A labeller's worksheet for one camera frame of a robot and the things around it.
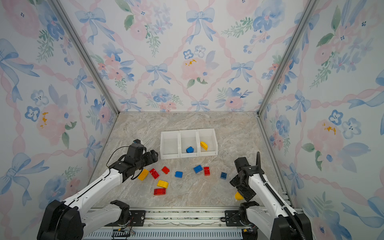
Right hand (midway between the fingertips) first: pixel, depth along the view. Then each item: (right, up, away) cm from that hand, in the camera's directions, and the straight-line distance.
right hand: (237, 188), depth 82 cm
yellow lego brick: (-41, +2, +2) cm, 42 cm away
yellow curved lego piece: (-17, +22, +16) cm, 32 cm away
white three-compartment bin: (-28, +23, +20) cm, 41 cm away
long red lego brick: (-47, +6, +6) cm, 48 cm away
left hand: (-47, +18, +4) cm, 51 cm away
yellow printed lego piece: (-1, -3, -3) cm, 5 cm away
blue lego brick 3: (-26, +19, +15) cm, 36 cm away
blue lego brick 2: (-21, +8, +8) cm, 24 cm away
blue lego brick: (-33, +5, +8) cm, 34 cm away
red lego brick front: (-42, -1, -1) cm, 42 cm away
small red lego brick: (-41, +8, +8) cm, 43 cm away
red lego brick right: (-16, +8, +6) cm, 19 cm away
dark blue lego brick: (-7, +5, +5) cm, 10 cm away
